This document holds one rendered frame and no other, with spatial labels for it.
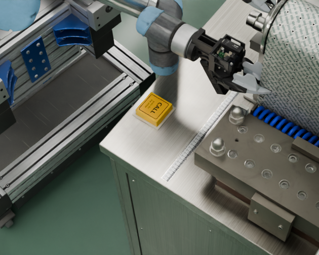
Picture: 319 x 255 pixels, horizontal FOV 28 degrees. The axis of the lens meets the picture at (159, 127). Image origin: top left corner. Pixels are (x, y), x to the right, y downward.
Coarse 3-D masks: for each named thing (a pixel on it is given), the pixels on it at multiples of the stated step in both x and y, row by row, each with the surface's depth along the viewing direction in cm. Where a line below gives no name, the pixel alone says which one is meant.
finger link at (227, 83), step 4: (220, 80) 146; (224, 80) 145; (228, 80) 145; (224, 84) 146; (228, 84) 145; (232, 84) 145; (236, 84) 145; (228, 88) 146; (232, 88) 145; (236, 88) 145; (240, 88) 145; (244, 88) 144; (240, 92) 145; (244, 92) 145
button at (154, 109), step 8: (152, 96) 166; (144, 104) 164; (152, 104) 164; (160, 104) 164; (168, 104) 164; (136, 112) 164; (144, 112) 163; (152, 112) 163; (160, 112) 163; (168, 112) 165; (152, 120) 162; (160, 120) 163
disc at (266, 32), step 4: (284, 0) 128; (280, 4) 128; (284, 4) 129; (276, 8) 128; (280, 8) 128; (276, 12) 128; (272, 16) 128; (272, 20) 128; (268, 24) 128; (268, 28) 129; (264, 32) 129; (268, 32) 130; (264, 36) 130; (264, 40) 131; (264, 44) 132; (264, 48) 134; (264, 52) 135
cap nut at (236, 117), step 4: (232, 108) 146; (236, 108) 145; (240, 108) 145; (232, 112) 145; (236, 112) 145; (240, 112) 145; (232, 116) 146; (236, 116) 145; (240, 116) 145; (232, 120) 147; (236, 120) 146; (240, 120) 147; (236, 124) 147
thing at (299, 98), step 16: (272, 64) 136; (272, 80) 140; (288, 80) 137; (304, 80) 133; (272, 96) 145; (288, 96) 141; (304, 96) 137; (288, 112) 146; (304, 112) 142; (304, 128) 146
